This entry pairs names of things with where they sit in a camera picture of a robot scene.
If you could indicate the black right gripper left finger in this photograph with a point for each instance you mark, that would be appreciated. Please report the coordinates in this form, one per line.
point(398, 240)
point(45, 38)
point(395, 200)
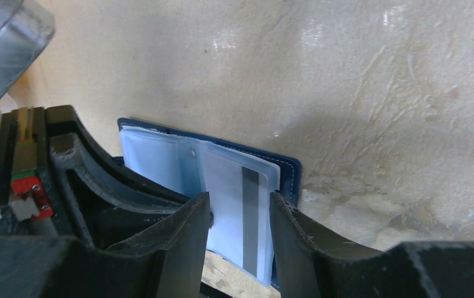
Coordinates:
point(164, 260)

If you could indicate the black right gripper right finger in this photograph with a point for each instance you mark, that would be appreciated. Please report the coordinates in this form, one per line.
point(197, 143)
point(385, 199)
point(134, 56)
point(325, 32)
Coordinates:
point(314, 261)

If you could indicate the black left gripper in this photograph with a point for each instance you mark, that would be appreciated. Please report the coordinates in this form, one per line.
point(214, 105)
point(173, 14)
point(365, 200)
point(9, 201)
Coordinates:
point(55, 179)

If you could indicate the white magnetic stripe card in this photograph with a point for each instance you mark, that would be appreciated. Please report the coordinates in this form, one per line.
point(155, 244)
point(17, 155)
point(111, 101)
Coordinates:
point(239, 187)

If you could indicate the navy blue card holder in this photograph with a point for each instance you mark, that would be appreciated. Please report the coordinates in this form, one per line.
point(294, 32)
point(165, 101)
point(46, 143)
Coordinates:
point(174, 159)

